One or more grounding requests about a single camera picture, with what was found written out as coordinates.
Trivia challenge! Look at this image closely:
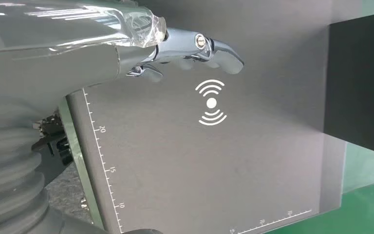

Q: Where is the black inbound scanning machine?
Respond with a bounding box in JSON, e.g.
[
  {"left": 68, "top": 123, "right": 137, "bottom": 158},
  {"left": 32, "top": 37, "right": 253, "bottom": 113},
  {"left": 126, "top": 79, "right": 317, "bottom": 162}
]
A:
[{"left": 66, "top": 0, "right": 374, "bottom": 234}]

